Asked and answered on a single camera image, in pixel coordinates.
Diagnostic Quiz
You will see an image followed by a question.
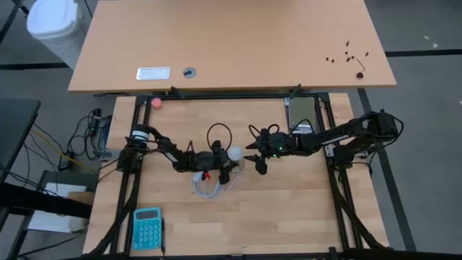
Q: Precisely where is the white lightbulb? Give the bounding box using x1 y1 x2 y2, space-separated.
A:
227 144 243 163

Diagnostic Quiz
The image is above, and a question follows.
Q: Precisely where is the white power cord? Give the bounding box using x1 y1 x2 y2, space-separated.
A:
190 168 240 200

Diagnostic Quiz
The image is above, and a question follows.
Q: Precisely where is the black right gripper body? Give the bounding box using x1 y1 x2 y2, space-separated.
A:
254 126 292 176

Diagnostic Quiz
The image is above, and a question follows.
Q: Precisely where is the teal calculator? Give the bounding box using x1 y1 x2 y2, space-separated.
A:
132 207 163 251

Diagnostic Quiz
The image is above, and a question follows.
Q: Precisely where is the white trash bin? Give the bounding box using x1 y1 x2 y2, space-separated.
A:
26 0 87 72

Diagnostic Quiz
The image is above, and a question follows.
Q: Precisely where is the silver metal plate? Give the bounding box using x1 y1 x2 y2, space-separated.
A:
136 66 172 81

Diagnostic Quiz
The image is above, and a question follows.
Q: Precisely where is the small black device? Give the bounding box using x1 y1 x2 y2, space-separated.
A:
58 153 74 172

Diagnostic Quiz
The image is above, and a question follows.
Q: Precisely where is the white paper sheet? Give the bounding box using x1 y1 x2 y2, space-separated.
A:
27 182 89 233

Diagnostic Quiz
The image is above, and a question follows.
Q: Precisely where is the light wooden desk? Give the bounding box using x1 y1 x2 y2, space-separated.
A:
67 0 397 95

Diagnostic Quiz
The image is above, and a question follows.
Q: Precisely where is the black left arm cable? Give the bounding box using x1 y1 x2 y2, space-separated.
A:
206 122 233 153

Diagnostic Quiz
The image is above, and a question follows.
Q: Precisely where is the hard drive in antistatic bag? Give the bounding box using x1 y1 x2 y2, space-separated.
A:
287 95 321 135

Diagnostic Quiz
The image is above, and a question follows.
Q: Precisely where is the black metal beam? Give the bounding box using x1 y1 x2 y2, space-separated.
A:
0 182 94 220

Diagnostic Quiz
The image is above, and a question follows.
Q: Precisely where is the black side desk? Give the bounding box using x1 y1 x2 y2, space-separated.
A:
0 97 42 185

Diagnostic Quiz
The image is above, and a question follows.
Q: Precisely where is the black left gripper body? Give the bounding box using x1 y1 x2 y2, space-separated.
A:
206 139 235 186

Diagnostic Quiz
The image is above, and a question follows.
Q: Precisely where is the thin yellow wire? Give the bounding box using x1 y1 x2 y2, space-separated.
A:
30 129 97 173

